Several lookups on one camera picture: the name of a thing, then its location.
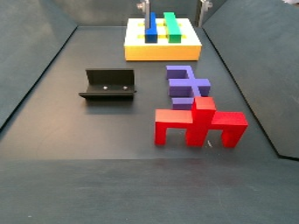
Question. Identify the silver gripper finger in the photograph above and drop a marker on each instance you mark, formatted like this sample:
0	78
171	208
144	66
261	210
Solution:
144	7
205	4

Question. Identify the purple three-legged block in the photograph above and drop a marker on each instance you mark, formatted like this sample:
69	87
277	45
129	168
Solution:
184	86

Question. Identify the yellow slotted board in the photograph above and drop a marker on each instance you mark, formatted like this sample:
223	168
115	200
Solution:
140	51

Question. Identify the black angled fixture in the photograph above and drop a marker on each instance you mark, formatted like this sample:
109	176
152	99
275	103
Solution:
109	83

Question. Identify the green rectangular bar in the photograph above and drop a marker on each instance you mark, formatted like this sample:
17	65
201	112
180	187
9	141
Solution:
172	28

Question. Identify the blue rectangular bar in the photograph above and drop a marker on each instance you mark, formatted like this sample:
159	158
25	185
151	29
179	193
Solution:
149	29

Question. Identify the red three-legged block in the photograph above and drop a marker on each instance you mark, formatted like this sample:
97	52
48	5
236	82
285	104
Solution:
197	121

